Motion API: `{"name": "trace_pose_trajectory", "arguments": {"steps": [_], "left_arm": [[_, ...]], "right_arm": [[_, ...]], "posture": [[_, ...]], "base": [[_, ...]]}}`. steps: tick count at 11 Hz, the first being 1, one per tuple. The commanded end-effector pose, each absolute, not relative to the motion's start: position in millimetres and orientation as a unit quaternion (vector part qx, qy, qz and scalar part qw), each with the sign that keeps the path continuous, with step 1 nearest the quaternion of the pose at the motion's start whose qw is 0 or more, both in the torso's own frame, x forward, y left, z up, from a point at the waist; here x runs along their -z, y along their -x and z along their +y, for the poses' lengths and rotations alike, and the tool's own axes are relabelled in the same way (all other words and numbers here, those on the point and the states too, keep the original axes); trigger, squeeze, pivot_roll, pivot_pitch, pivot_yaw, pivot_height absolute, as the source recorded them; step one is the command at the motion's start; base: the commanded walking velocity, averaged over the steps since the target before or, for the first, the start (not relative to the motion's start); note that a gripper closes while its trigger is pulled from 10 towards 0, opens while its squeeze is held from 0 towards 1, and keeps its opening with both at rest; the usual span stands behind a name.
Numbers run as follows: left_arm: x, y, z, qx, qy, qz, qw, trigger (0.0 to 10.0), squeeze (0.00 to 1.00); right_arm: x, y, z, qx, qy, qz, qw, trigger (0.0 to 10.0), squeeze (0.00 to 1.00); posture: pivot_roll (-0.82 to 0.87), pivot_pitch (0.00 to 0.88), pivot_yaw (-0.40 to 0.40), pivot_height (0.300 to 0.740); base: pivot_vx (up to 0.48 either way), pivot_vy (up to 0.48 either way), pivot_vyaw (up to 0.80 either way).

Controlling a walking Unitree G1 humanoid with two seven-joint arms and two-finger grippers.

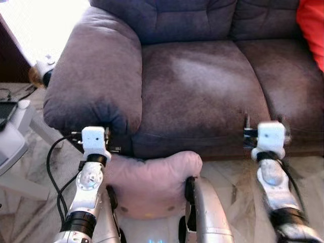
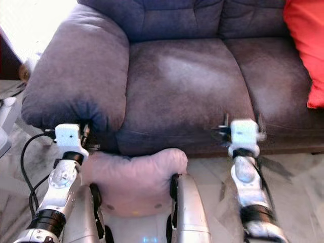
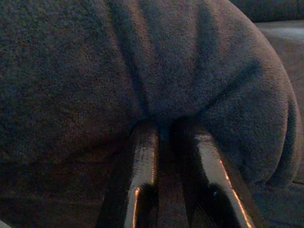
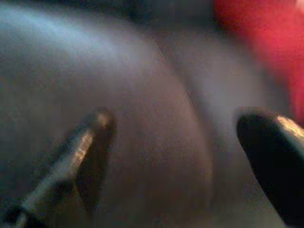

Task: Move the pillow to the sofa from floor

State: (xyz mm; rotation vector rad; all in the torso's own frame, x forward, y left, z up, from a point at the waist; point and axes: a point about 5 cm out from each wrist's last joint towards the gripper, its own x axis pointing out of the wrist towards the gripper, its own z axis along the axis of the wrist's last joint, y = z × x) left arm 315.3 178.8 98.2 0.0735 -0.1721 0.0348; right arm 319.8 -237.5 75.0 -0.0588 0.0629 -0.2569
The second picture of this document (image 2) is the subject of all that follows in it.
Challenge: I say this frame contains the pink pillow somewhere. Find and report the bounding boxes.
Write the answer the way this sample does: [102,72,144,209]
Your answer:
[81,148,188,218]

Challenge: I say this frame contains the grey brown fabric sofa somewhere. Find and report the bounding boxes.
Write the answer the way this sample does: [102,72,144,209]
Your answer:
[22,0,324,157]

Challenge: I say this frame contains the red pillow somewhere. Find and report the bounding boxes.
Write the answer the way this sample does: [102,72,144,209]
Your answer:
[283,0,324,109]

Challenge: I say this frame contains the white device with screen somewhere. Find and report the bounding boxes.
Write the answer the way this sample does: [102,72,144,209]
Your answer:
[0,96,19,157]

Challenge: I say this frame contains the silver right robot leg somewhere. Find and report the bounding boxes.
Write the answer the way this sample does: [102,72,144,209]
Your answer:
[169,173,213,243]

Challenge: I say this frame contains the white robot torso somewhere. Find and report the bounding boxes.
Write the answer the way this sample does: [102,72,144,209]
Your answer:
[105,215,172,243]

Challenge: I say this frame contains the dark wooden furniture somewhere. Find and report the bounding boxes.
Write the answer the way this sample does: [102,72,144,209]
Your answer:
[0,30,26,82]

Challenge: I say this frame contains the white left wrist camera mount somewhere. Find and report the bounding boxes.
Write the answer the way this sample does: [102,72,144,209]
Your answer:
[54,123,90,158]

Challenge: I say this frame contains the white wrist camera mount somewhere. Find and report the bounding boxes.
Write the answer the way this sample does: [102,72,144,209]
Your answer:
[54,123,90,158]
[227,118,263,157]

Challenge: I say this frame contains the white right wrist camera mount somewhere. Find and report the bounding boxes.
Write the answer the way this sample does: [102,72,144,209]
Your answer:
[227,118,263,157]

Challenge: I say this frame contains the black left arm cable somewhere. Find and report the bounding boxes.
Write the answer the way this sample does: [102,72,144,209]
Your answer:
[20,132,57,219]

